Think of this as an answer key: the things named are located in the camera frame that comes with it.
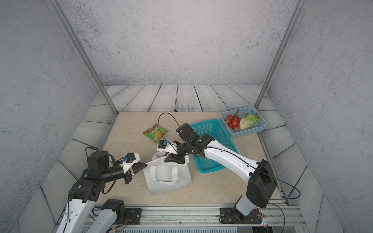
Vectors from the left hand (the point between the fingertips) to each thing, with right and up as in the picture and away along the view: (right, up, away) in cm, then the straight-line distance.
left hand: (146, 164), depth 68 cm
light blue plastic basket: (+72, +18, +40) cm, 85 cm away
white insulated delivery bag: (+6, -8, +6) cm, 12 cm away
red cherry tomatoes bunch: (+52, +19, +40) cm, 69 cm away
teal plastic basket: (+37, +16, +36) cm, 54 cm away
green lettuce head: (+62, +21, +39) cm, 77 cm away
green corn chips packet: (-5, +13, +36) cm, 39 cm away
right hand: (+9, +2, +3) cm, 10 cm away
